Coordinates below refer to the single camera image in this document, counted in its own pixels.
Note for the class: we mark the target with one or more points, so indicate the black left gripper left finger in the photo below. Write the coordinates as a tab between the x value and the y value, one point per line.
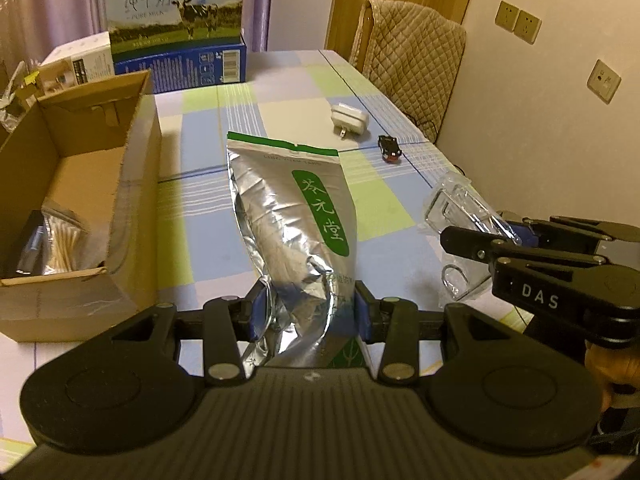
221	324

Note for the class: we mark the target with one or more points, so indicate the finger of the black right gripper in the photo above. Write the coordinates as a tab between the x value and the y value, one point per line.
400	325

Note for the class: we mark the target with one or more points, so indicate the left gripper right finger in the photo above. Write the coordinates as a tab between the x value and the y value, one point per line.
559	240

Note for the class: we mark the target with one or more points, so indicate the silver green tea bag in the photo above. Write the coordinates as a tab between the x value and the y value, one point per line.
298	222

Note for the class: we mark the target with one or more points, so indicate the cotton swabs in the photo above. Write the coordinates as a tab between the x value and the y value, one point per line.
70	243

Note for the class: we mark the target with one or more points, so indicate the person's right hand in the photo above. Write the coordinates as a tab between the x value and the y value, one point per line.
613	367

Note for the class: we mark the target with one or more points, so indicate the small black red clip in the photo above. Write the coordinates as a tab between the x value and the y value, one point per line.
389	147

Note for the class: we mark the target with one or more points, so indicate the white power adapter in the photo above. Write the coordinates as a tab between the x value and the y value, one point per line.
349	120

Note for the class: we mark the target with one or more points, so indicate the quilted beige chair cover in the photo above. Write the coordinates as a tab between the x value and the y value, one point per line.
412	54

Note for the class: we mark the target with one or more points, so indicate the black item in box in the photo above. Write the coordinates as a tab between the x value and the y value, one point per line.
29	261

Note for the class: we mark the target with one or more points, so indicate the brown cardboard box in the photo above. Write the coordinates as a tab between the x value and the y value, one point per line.
94	151

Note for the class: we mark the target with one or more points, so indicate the checkered tablecloth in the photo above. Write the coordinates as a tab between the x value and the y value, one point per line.
133	387

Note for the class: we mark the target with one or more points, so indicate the white product box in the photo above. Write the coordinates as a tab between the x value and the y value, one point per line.
77	62

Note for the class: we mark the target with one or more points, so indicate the blue milk carton box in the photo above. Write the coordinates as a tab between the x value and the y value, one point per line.
185	44

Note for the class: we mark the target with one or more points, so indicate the bin with clutter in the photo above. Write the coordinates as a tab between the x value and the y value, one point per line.
18	95

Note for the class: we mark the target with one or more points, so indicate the single beige wall socket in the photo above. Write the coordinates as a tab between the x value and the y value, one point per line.
603	81

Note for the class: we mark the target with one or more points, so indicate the beige wall socket pair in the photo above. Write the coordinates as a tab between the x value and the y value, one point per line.
522	24

